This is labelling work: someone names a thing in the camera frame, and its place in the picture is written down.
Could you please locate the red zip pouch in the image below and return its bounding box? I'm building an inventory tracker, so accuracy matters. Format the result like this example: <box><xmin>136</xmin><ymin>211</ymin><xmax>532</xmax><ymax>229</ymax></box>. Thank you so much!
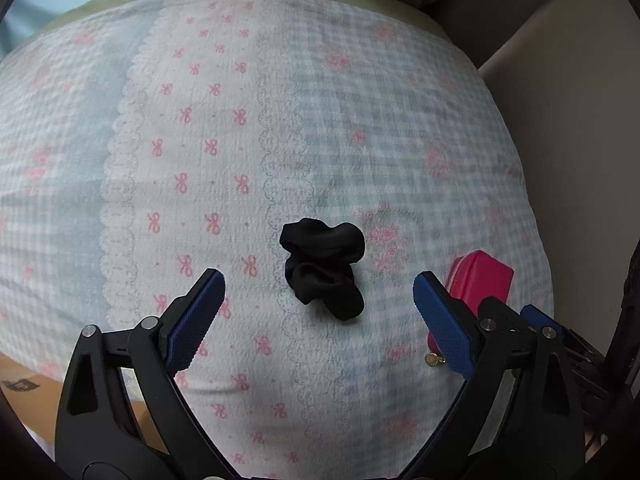
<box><xmin>426</xmin><ymin>250</ymin><xmax>515</xmax><ymax>367</ymax></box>

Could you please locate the printed checked bed sheet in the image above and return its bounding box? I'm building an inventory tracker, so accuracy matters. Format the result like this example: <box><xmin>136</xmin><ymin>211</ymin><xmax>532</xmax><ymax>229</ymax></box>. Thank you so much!
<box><xmin>0</xmin><ymin>0</ymin><xmax>554</xmax><ymax>480</ymax></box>

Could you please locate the black sock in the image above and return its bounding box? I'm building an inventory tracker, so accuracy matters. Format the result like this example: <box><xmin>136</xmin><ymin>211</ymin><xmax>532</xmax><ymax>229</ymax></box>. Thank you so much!
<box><xmin>279</xmin><ymin>219</ymin><xmax>367</xmax><ymax>322</ymax></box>

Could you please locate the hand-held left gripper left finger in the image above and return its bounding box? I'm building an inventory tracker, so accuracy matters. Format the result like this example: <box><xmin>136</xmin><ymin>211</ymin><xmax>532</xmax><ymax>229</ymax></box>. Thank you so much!
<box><xmin>54</xmin><ymin>268</ymin><xmax>236</xmax><ymax>480</ymax></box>

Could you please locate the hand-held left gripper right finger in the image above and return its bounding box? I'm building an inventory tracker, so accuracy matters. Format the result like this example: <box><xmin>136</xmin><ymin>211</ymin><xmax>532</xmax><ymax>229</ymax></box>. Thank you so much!
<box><xmin>397</xmin><ymin>271</ymin><xmax>586</xmax><ymax>480</ymax></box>

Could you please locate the cardboard box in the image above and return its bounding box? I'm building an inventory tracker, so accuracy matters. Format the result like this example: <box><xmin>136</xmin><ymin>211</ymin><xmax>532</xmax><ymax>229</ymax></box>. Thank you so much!
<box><xmin>0</xmin><ymin>354</ymin><xmax>161</xmax><ymax>461</ymax></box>

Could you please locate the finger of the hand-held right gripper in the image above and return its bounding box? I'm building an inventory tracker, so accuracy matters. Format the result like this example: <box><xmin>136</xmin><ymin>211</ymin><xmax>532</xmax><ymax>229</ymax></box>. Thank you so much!
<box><xmin>477</xmin><ymin>297</ymin><xmax>567</xmax><ymax>342</ymax></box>

